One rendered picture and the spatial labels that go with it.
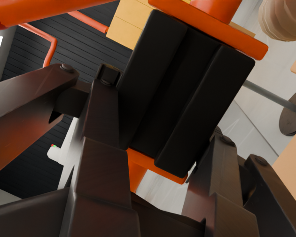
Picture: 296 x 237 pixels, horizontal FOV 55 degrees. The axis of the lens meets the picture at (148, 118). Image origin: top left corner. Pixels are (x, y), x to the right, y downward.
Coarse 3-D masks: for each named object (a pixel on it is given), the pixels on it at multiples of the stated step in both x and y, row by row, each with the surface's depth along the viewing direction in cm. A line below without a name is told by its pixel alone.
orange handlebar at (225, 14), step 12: (192, 0) 18; (204, 0) 13; (216, 0) 13; (228, 0) 13; (240, 0) 14; (216, 12) 13; (228, 12) 14; (132, 168) 17; (144, 168) 17; (132, 180) 17
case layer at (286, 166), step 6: (294, 138) 98; (288, 144) 100; (294, 144) 97; (288, 150) 98; (294, 150) 95; (282, 156) 100; (288, 156) 97; (294, 156) 94; (276, 162) 102; (282, 162) 98; (288, 162) 95; (294, 162) 92; (276, 168) 100; (282, 168) 97; (288, 168) 94; (294, 168) 91; (282, 174) 95; (288, 174) 92; (294, 174) 89; (282, 180) 94; (288, 180) 91; (294, 180) 88; (288, 186) 89; (294, 186) 87; (294, 192) 86
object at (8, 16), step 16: (0, 0) 16; (16, 0) 16; (32, 0) 16; (48, 0) 16; (64, 0) 16; (80, 0) 16; (96, 0) 16; (112, 0) 16; (0, 16) 17; (16, 16) 17; (32, 16) 17; (48, 16) 17
